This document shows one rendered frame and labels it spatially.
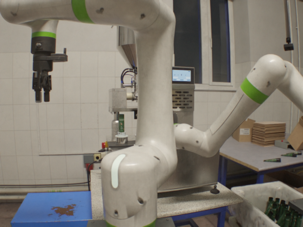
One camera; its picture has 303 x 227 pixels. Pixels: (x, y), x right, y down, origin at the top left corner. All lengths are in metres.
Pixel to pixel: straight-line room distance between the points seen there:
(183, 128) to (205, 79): 2.62
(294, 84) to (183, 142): 0.51
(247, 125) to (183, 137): 1.93
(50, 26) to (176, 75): 0.81
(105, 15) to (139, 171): 0.34
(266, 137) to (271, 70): 1.85
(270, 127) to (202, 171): 1.51
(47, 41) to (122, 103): 0.65
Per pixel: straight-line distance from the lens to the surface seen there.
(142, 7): 0.51
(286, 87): 1.01
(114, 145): 1.22
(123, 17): 0.51
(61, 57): 0.85
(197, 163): 1.26
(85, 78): 2.73
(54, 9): 0.64
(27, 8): 0.73
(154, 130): 0.61
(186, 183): 1.27
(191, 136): 0.96
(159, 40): 0.63
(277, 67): 0.87
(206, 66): 3.57
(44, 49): 0.85
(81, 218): 1.41
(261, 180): 1.95
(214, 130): 0.97
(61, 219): 1.42
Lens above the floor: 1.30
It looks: 5 degrees down
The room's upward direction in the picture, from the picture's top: straight up
